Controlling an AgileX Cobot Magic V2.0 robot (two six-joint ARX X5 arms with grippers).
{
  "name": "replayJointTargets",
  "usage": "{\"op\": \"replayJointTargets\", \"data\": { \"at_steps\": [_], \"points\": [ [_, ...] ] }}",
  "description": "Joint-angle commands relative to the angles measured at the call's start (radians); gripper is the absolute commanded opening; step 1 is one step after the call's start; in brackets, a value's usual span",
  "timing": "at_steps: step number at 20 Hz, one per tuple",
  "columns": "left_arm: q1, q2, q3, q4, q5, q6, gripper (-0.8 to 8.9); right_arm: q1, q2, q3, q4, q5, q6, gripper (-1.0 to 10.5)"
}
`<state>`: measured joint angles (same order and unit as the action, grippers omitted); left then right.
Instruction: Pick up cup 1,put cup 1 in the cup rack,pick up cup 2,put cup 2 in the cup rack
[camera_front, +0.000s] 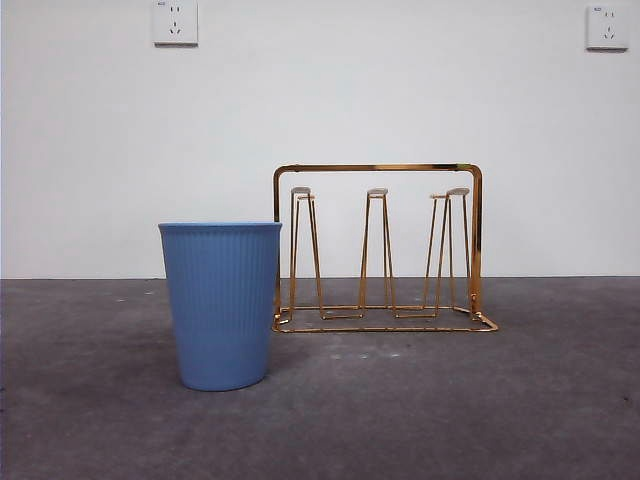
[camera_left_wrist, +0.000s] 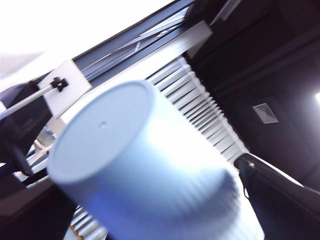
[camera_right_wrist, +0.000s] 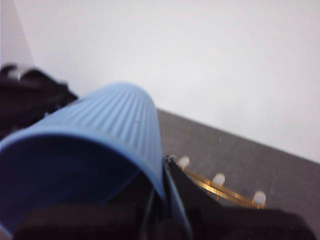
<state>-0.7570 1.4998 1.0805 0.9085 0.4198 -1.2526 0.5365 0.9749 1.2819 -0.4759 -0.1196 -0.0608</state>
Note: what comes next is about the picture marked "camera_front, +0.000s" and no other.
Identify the blue ribbed plastic cup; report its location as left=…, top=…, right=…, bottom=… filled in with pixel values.
left=157, top=220, right=284, bottom=392

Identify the gold wire cup rack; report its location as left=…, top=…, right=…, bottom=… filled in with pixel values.
left=272, top=162, right=500, bottom=335

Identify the white wall power socket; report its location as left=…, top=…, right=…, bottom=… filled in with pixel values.
left=585, top=4, right=630, bottom=52
left=152, top=0, right=199, bottom=49

